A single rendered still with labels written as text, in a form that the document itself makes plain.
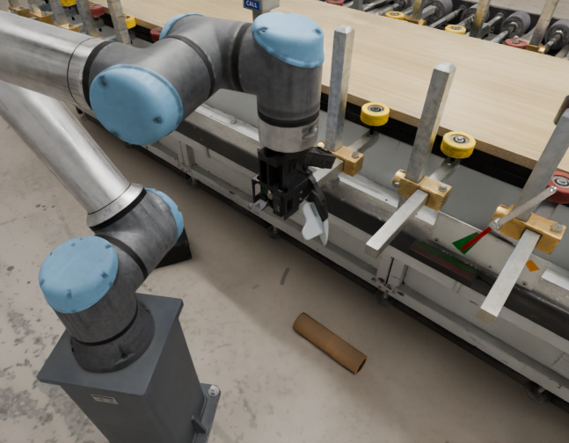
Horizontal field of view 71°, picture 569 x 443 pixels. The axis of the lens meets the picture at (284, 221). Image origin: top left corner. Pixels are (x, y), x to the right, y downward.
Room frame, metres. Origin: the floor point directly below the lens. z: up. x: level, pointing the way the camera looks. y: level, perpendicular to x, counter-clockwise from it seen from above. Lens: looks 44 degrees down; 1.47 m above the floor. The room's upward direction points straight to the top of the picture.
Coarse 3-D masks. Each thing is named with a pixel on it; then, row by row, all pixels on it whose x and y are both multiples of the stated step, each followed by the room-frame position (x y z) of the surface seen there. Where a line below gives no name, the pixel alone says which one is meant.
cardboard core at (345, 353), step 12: (300, 324) 0.87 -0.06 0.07; (312, 324) 0.86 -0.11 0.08; (312, 336) 0.82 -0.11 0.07; (324, 336) 0.81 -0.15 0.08; (336, 336) 0.81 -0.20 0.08; (324, 348) 0.78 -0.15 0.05; (336, 348) 0.76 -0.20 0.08; (348, 348) 0.76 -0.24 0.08; (348, 360) 0.72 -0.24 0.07; (360, 360) 0.71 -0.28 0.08
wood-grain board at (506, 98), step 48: (96, 0) 2.14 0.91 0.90; (144, 0) 2.14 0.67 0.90; (192, 0) 2.14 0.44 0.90; (240, 0) 2.14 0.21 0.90; (288, 0) 2.14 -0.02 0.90; (384, 48) 1.53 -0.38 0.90; (432, 48) 1.53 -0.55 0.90; (480, 48) 1.53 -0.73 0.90; (384, 96) 1.15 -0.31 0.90; (480, 96) 1.15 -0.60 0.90; (528, 96) 1.15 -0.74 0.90; (480, 144) 0.90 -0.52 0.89; (528, 144) 0.88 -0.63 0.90
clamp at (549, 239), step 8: (504, 208) 0.67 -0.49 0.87; (512, 208) 0.67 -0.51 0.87; (496, 216) 0.66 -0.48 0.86; (536, 216) 0.64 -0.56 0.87; (504, 224) 0.64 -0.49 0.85; (512, 224) 0.63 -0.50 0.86; (520, 224) 0.63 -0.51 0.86; (528, 224) 0.62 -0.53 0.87; (536, 224) 0.62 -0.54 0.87; (544, 224) 0.62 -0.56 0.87; (552, 224) 0.62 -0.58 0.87; (504, 232) 0.64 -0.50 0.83; (512, 232) 0.63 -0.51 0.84; (520, 232) 0.62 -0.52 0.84; (536, 232) 0.60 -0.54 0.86; (544, 232) 0.60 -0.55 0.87; (552, 232) 0.59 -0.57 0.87; (544, 240) 0.59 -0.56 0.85; (552, 240) 0.58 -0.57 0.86; (536, 248) 0.59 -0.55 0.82; (544, 248) 0.58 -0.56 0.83; (552, 248) 0.58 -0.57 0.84
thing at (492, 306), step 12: (540, 204) 0.70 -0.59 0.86; (552, 204) 0.70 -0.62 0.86; (528, 240) 0.58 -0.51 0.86; (516, 252) 0.55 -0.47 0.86; (528, 252) 0.55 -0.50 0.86; (516, 264) 0.52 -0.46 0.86; (504, 276) 0.49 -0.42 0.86; (516, 276) 0.49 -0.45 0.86; (492, 288) 0.46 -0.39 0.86; (504, 288) 0.46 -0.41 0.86; (492, 300) 0.43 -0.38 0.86; (504, 300) 0.43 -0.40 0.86; (480, 312) 0.41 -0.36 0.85; (492, 312) 0.40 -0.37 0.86
